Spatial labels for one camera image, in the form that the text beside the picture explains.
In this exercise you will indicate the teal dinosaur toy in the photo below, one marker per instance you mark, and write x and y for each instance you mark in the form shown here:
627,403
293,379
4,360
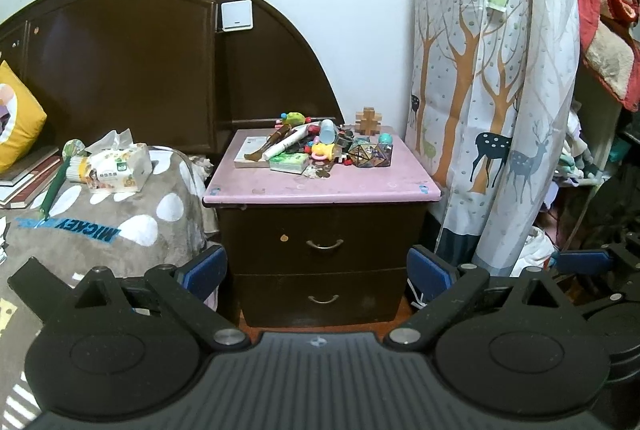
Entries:
385,139

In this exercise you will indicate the green packet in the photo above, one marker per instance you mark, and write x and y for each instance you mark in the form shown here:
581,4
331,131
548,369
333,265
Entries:
289,164

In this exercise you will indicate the cotton swab container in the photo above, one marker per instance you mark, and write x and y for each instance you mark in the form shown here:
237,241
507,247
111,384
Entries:
72,162

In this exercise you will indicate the geometric glass box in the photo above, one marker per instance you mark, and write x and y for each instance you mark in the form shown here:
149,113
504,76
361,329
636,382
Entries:
371,153

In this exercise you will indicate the grey dotted blanket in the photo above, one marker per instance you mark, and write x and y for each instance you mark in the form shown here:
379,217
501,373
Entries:
125,215

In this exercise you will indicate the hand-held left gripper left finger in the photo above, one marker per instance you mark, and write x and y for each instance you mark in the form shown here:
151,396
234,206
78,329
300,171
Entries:
207,267

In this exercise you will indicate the white tissue pack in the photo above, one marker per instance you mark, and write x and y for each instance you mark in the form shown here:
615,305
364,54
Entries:
117,167

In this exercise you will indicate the white tube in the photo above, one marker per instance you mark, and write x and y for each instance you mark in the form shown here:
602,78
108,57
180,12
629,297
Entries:
292,141

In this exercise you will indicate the wooden burr puzzle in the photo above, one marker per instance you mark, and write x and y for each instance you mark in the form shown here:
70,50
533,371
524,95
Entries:
368,120

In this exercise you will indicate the light blue cup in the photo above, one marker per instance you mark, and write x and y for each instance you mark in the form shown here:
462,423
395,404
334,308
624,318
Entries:
327,131

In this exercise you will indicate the yellow pink toy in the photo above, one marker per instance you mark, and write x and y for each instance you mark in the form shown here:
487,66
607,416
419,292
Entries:
324,151

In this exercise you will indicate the crumpled white tissue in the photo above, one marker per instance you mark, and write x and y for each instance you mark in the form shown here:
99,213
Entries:
201,166

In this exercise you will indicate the dark nightstand with pink top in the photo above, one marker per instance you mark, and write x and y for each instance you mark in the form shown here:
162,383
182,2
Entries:
320,190

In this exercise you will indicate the brown hardcover book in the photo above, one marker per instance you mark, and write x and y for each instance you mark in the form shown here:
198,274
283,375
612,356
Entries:
30,160

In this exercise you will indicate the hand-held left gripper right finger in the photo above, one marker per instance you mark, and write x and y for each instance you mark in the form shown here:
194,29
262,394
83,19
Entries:
425,267

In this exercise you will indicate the white wall switch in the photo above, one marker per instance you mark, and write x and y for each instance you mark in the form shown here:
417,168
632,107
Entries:
236,15

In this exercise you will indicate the brown brush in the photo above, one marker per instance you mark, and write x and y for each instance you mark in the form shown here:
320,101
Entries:
272,140

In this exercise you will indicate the green frog toy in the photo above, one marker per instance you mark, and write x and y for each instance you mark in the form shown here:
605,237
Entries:
294,116

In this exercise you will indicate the stack of books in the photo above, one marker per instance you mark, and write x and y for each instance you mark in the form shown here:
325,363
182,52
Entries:
27,192

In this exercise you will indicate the red fleece blanket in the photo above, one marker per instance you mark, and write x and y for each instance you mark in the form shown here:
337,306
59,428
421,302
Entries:
607,25

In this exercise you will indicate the flat white box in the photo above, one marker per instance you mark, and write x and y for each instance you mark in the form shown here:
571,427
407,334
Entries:
250,150

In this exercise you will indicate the deer print wardrobe cover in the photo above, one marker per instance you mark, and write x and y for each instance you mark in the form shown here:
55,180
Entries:
500,85

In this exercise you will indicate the white cloth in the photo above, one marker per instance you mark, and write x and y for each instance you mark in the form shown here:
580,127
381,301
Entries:
537,245

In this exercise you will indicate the pile of clothes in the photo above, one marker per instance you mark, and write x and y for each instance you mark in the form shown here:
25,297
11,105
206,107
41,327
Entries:
575,155

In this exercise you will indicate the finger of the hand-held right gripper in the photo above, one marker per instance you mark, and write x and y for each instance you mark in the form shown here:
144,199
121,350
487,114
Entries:
582,261

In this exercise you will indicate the dark wooden headboard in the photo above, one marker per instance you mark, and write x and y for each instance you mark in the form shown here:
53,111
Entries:
150,55

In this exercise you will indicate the yellow pillow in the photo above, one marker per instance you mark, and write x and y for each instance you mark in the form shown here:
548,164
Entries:
17,115

